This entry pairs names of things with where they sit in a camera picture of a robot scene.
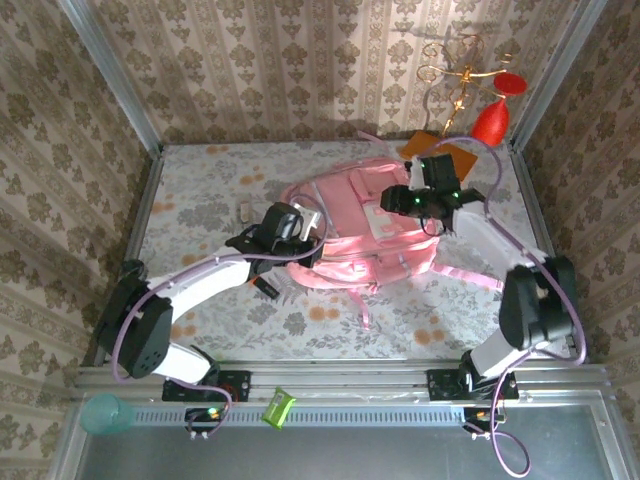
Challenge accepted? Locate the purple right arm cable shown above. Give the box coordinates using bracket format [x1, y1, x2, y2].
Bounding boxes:
[412, 137, 587, 479]

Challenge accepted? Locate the aluminium front frame rail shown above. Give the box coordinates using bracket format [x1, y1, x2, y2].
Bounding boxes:
[73, 360, 612, 402]

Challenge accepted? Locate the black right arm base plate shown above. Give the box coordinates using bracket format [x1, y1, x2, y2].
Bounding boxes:
[426, 368, 520, 401]

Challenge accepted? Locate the red wine glass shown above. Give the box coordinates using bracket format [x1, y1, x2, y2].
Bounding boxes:
[470, 72, 529, 148]

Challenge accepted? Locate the pink backpack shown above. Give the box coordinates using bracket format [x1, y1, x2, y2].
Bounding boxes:
[278, 129, 505, 330]

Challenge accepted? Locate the grey slotted cable duct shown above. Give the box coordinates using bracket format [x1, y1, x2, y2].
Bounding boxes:
[130, 404, 466, 427]

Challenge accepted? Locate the teal plastic cup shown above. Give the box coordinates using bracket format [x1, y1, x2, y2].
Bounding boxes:
[79, 392, 137, 436]

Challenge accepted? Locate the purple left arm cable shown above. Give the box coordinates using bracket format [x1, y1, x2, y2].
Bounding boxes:
[110, 193, 331, 441]

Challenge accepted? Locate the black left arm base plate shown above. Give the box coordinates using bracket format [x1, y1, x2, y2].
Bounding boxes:
[161, 368, 252, 403]

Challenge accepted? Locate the green packet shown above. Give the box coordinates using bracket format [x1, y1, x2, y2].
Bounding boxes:
[260, 386, 298, 431]

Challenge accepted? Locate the orange and black highlighter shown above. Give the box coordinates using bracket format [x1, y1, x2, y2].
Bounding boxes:
[248, 274, 281, 301]

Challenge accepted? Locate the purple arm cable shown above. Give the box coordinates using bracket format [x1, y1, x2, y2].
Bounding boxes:
[110, 193, 331, 441]
[412, 137, 587, 479]

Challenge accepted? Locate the black electronics board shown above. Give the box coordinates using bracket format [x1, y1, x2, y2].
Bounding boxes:
[184, 406, 225, 435]
[462, 406, 504, 435]

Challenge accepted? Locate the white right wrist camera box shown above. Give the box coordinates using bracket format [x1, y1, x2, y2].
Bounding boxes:
[406, 156, 432, 191]

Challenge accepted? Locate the aluminium side rail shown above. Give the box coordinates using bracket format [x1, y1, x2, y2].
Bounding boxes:
[93, 147, 166, 366]
[507, 144, 591, 364]

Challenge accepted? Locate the aluminium corner post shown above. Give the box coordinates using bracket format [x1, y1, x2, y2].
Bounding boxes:
[509, 0, 609, 151]
[57, 0, 166, 156]

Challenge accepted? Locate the gold wire rack wooden base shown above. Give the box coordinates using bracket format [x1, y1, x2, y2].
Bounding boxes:
[402, 33, 516, 182]

